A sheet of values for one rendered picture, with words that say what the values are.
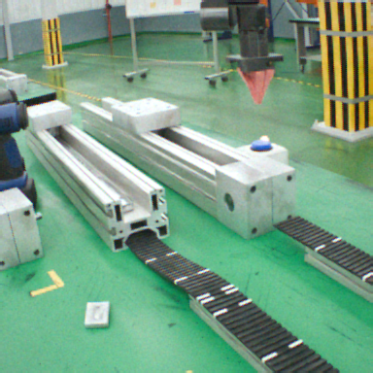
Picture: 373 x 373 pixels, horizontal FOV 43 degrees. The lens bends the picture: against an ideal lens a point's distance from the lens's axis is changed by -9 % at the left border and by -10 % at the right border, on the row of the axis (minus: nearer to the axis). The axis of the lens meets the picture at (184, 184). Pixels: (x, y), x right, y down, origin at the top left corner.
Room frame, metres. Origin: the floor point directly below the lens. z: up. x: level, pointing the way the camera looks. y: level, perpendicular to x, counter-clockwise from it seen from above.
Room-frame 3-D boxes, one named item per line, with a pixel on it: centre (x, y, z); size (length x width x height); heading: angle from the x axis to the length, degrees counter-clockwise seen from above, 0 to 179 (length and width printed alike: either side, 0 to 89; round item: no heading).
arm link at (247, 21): (0.97, -0.16, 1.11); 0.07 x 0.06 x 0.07; 69
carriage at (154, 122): (1.17, 0.08, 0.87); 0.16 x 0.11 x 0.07; 26
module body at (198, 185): (1.17, 0.08, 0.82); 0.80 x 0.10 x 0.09; 26
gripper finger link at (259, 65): (0.97, -0.15, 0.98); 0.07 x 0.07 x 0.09; 26
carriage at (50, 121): (1.31, 0.36, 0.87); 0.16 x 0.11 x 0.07; 26
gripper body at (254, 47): (0.97, -0.16, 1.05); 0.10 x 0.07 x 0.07; 116
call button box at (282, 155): (0.97, -0.15, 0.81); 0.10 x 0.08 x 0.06; 116
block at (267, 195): (0.77, -0.13, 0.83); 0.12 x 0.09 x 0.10; 116
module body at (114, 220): (1.08, 0.25, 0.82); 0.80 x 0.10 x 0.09; 26
